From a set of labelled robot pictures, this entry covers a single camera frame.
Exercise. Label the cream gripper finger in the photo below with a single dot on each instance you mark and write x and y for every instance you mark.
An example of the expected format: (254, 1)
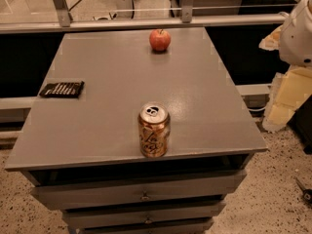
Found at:
(287, 94)
(272, 41)

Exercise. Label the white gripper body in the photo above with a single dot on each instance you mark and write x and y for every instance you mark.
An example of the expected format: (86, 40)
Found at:
(297, 41)

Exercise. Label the orange soda can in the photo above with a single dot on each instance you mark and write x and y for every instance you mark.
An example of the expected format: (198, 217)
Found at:
(154, 128)

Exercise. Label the red apple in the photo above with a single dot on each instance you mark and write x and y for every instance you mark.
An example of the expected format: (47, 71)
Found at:
(159, 40)

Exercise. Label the grey metal railing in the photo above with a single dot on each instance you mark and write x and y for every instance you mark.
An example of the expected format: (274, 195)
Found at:
(31, 16)

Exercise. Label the grey drawer cabinet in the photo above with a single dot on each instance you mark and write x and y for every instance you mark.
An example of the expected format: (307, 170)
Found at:
(83, 155)

